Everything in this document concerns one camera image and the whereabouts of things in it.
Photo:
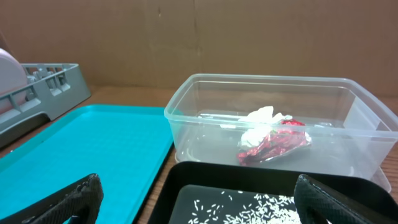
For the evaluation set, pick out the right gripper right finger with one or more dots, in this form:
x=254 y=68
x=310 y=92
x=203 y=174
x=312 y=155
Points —
x=316 y=202

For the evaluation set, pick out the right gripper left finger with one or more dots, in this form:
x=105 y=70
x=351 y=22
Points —
x=76 y=203

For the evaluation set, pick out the red snack wrapper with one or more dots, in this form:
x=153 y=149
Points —
x=275 y=144

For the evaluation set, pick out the white rice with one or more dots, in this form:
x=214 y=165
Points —
x=238 y=207

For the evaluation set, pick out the white tissue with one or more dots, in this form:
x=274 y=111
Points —
x=263 y=120

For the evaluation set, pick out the large white round plate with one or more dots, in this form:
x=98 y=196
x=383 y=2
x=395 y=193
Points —
x=13 y=77

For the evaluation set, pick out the clear plastic waste bin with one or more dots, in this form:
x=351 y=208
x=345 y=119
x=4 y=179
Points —
x=352 y=131

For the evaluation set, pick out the black food waste tray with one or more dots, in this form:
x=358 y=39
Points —
x=268 y=181

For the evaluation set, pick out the teal plastic serving tray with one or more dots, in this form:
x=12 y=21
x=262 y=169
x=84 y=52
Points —
x=124 y=145

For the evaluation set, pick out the grey plastic dish rack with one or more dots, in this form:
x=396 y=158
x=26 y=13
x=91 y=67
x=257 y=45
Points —
x=54 y=89

